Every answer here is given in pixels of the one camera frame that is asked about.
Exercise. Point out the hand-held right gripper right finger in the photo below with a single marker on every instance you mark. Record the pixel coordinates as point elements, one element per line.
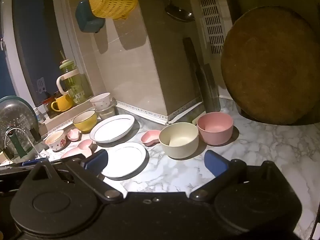
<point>215,161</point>

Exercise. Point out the white floral bowl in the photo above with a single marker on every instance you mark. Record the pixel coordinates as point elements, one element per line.
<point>100,101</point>

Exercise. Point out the metal faucet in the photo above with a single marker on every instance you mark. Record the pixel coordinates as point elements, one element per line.
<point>15,129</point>

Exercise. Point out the white vent grille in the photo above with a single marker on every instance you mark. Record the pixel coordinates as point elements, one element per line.
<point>210,17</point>

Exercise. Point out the small white bottle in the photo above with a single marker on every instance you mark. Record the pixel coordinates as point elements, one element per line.
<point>38,116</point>

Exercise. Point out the mushroom print bowl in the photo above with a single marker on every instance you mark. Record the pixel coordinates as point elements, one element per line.
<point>56,143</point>

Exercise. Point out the white slotted spatula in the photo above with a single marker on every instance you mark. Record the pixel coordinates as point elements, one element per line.
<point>41,85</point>

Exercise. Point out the teal plastic container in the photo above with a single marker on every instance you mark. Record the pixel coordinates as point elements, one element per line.
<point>87,20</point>

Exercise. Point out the white round plate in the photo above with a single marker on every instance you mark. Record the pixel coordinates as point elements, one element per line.
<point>125,158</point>

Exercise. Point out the yellow mug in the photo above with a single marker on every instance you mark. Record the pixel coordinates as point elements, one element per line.
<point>63,102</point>

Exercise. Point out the pink flower dish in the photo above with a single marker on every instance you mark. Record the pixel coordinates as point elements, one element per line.
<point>73,135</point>

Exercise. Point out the metal colander green rim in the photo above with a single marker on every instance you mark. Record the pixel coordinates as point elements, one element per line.
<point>15,115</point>

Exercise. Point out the wooden rolling pin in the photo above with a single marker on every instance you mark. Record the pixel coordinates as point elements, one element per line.
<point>192,62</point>

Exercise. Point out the pink bowl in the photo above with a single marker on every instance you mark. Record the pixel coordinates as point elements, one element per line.
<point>215,135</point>

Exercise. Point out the pink heart dish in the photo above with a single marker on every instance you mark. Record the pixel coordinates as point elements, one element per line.
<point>150,137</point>

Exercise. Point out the dark glass jar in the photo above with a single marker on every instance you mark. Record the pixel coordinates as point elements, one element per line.
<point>47,105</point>

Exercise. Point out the white patterned sealing strip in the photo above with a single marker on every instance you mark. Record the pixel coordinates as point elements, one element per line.
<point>140,111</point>

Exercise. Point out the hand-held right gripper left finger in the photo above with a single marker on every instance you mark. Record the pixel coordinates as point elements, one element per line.
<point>96,161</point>

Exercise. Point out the cream bowl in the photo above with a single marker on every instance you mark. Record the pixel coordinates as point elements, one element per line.
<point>177,147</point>

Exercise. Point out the pink bear plate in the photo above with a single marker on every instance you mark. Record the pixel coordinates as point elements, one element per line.
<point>85,146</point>

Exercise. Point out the metal ladle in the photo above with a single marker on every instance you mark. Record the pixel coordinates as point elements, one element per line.
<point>178,13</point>

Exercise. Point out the white oval plate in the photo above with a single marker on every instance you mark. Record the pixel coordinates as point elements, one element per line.
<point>112,128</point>

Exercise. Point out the yellow bowl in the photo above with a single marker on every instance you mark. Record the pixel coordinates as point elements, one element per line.
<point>85,123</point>

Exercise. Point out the dark cleaver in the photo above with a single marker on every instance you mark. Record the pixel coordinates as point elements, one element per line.
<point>211,90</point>

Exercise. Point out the clear plastic container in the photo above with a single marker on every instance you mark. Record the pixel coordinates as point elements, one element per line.
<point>107,112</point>

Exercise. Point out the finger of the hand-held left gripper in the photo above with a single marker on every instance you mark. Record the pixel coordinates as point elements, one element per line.
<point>35,163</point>
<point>72,158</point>

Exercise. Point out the round wooden cutting board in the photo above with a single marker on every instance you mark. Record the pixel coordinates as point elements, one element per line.
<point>270,67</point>

